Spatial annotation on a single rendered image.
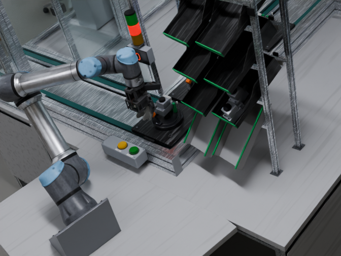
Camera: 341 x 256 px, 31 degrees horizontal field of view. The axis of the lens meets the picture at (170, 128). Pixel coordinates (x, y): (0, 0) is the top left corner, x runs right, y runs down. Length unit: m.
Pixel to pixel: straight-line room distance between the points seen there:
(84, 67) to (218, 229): 0.79
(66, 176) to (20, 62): 1.14
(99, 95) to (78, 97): 0.11
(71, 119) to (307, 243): 1.25
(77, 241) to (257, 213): 0.69
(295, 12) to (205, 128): 1.10
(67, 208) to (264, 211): 0.75
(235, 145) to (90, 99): 0.95
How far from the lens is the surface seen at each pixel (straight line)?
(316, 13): 3.24
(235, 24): 2.11
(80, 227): 2.33
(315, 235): 2.50
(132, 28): 2.65
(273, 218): 2.37
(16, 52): 3.39
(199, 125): 2.51
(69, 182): 2.42
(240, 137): 2.39
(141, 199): 2.55
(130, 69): 2.39
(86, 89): 3.15
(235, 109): 2.23
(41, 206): 2.71
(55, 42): 3.75
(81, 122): 2.90
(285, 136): 2.67
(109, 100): 3.02
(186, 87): 2.86
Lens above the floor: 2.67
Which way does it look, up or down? 40 degrees down
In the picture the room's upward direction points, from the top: 16 degrees counter-clockwise
